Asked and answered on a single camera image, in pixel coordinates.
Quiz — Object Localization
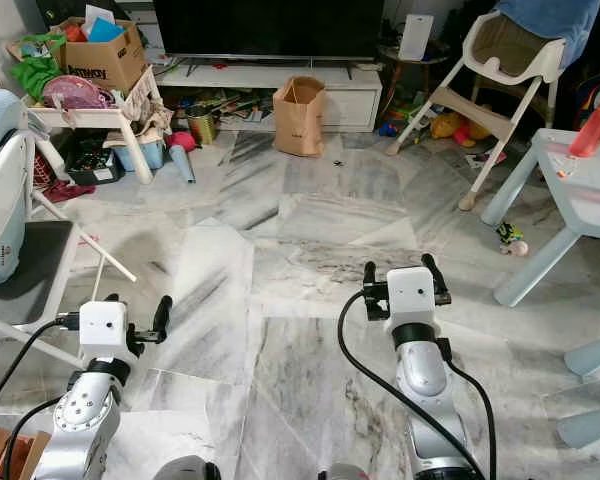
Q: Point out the grey folding chair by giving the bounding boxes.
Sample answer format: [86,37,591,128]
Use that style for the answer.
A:
[0,130,141,371]

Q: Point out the small colourful floor toy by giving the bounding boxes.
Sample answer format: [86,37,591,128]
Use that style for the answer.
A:
[496,222,531,257]

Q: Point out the black box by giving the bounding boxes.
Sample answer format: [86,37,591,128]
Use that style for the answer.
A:
[62,135,124,189]

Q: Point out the light blue bucket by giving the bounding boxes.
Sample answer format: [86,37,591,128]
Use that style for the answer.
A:
[112,138,167,174]

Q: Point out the light blue tube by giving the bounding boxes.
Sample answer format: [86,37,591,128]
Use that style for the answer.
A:
[168,147,198,187]

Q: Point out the grey left robot leg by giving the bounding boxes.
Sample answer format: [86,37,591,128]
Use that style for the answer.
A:
[152,455,223,480]

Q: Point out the grey robot leg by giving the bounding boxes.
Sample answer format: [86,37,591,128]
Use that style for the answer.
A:
[315,463,371,480]
[152,455,223,480]

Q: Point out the yellow plush toy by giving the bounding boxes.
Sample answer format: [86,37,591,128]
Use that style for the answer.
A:
[428,110,471,142]

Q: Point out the light blue plastic stool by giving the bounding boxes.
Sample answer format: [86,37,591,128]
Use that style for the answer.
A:
[553,335,600,451]

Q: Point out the light blue plastic table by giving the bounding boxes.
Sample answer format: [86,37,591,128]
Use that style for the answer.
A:
[480,128,600,309]

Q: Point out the brown paper bag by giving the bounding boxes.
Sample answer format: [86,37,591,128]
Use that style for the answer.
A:
[272,75,328,159]

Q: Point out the white television console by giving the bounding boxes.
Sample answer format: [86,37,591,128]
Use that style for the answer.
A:
[155,58,384,134]

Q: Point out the small white rack table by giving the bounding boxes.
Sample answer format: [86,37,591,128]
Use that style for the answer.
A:
[30,66,171,188]

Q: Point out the grey right robot leg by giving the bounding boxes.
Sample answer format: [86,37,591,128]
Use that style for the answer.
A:
[315,463,371,480]

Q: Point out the metal tin can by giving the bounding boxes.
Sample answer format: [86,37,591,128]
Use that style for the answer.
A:
[185,104,219,147]

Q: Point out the plain pink drink bottle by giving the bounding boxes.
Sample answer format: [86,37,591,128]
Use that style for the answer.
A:
[567,78,600,161]

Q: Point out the dark wooden side table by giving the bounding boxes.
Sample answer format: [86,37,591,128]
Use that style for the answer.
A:
[377,44,453,106]

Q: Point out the brown cardboard box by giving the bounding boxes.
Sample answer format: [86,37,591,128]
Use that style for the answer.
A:
[52,17,149,97]

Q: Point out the green cloth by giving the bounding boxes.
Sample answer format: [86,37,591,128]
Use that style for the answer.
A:
[8,33,66,101]

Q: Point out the white router box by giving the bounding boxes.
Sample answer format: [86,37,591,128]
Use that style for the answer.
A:
[398,14,437,62]

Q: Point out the white baby high chair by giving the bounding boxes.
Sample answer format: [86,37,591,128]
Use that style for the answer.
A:
[387,8,569,214]

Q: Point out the blue paper folder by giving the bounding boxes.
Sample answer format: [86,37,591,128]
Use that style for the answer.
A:
[85,5,128,43]

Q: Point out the black flat television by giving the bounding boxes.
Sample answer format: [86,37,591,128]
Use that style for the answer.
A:
[152,0,387,61]

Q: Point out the blue denim cloth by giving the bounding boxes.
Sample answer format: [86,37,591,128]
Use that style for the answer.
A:
[495,0,600,69]

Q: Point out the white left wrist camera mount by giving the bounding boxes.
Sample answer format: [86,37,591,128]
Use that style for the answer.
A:
[78,300,131,361]

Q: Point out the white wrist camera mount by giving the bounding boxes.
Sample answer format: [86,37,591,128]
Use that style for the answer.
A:
[78,300,131,361]
[385,266,439,326]

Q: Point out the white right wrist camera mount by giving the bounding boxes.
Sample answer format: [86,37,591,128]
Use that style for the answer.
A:
[385,266,439,326]

